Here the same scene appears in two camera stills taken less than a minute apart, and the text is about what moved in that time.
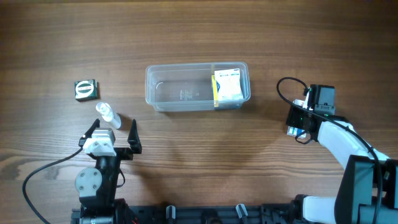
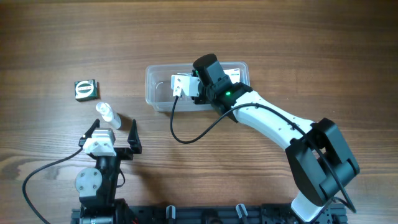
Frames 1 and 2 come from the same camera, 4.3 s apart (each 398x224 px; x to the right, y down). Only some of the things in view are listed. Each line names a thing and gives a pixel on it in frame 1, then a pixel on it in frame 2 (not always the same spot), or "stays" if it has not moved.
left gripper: x=127 y=153 stays
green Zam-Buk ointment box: x=86 y=89 stays
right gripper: x=292 y=118 -> x=203 y=99
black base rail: x=203 y=214 stays
